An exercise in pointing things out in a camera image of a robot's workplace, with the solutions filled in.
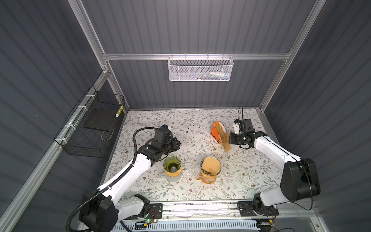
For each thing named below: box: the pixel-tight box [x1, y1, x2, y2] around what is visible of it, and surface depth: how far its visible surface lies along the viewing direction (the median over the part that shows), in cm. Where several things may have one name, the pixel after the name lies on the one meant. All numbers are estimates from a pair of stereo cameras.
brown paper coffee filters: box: [214, 121, 227, 143], surface depth 100 cm
